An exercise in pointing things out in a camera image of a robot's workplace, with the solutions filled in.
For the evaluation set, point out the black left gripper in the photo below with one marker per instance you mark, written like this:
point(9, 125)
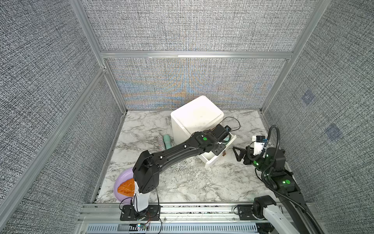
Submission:
point(219, 147)

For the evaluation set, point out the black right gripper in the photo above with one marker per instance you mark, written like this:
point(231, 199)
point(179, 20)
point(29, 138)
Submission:
point(247, 154)

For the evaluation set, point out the mint green microphone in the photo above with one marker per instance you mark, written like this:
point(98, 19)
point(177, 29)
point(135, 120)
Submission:
point(167, 141)

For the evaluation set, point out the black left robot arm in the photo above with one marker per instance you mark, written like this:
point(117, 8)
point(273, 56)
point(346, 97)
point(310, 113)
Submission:
point(148, 167)

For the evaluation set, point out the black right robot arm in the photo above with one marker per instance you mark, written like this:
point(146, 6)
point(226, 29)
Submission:
point(271, 163)

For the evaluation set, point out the white drawer cabinet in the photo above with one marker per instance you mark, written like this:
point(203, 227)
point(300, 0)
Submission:
point(197, 115)

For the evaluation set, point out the purple plate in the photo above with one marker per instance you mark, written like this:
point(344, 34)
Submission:
point(124, 176)

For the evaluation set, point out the orange pastry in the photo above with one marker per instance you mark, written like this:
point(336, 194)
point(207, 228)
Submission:
point(127, 188)

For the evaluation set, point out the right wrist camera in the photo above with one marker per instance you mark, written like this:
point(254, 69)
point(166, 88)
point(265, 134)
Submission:
point(259, 143)

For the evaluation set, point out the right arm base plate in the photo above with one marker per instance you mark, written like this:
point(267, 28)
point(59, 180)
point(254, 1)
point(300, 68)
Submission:
point(245, 212)

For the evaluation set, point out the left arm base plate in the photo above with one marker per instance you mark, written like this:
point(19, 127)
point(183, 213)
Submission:
point(129, 213)

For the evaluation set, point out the aluminium front rail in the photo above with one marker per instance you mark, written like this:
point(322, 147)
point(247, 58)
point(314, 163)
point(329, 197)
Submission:
point(175, 218)

